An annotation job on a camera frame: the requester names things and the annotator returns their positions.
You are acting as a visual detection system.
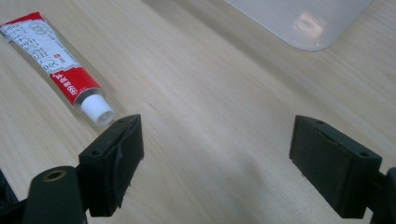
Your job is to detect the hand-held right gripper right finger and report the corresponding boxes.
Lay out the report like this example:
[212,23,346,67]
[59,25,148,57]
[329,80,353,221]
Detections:
[289,115,383,219]

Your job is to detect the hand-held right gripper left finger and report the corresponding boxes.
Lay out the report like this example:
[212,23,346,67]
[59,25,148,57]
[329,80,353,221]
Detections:
[78,114,145,217]

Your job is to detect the red and white glue tube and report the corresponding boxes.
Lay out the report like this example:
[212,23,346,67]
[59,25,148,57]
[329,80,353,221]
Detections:
[0,11,116,127]

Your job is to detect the translucent plastic tray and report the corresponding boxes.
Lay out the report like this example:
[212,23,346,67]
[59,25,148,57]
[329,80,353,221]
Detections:
[224,0,375,51]

